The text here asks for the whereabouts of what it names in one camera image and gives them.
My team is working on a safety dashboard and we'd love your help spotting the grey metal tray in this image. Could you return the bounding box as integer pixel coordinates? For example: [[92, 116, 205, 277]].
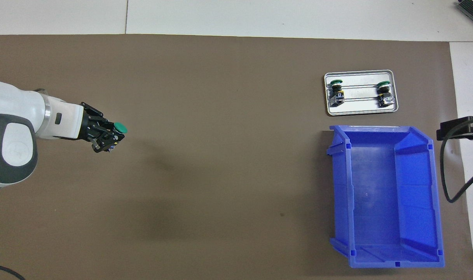
[[324, 70, 399, 116]]

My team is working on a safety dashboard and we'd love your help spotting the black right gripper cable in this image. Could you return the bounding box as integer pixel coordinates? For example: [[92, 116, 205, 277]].
[[440, 128, 473, 203]]

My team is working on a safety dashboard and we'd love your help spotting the green push button switch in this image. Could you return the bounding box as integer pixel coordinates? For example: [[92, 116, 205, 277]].
[[377, 81, 395, 108], [106, 122, 127, 151], [329, 79, 345, 107]]

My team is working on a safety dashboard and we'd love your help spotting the brown table mat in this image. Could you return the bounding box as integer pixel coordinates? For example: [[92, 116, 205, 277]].
[[0, 34, 473, 280]]

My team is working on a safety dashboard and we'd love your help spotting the blue plastic storage bin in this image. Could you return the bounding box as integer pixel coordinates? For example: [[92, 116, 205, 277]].
[[326, 124, 445, 269]]

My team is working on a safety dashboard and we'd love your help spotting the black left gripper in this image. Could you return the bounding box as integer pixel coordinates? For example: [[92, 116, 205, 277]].
[[81, 102, 125, 153]]

